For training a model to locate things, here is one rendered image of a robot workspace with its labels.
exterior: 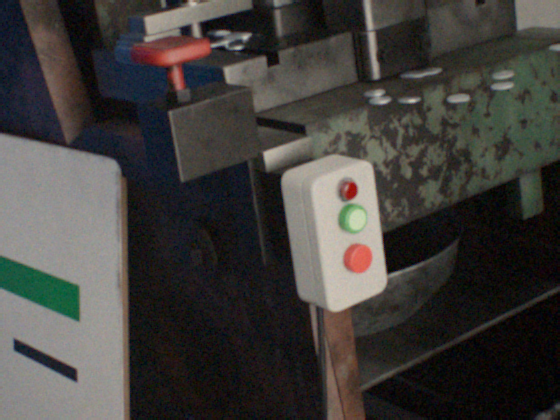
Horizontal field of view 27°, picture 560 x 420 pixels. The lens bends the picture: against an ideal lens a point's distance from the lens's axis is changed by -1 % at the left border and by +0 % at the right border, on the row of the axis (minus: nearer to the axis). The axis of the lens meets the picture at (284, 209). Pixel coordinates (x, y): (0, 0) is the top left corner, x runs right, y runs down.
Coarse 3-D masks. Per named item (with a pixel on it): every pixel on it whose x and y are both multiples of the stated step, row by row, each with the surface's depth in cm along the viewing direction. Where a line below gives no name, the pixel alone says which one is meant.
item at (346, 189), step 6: (342, 180) 108; (348, 180) 109; (354, 180) 109; (336, 186) 108; (342, 186) 108; (348, 186) 108; (354, 186) 108; (336, 192) 108; (342, 192) 108; (348, 192) 108; (354, 192) 109; (342, 198) 109; (348, 198) 108; (354, 198) 109
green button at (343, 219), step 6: (348, 204) 109; (354, 204) 109; (342, 210) 109; (348, 210) 108; (354, 210) 109; (342, 216) 109; (348, 216) 108; (366, 216) 110; (342, 222) 109; (348, 222) 108; (366, 222) 110; (342, 228) 109; (348, 228) 109
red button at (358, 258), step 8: (352, 248) 110; (360, 248) 110; (368, 248) 111; (344, 256) 110; (352, 256) 110; (360, 256) 110; (368, 256) 111; (352, 264) 110; (360, 264) 110; (368, 264) 111; (360, 272) 110
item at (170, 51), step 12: (168, 36) 112; (180, 36) 111; (132, 48) 109; (144, 48) 108; (156, 48) 107; (168, 48) 106; (180, 48) 106; (192, 48) 107; (204, 48) 107; (132, 60) 109; (144, 60) 107; (156, 60) 106; (168, 60) 106; (180, 60) 106; (168, 72) 109; (180, 72) 109; (168, 84) 110; (180, 84) 110
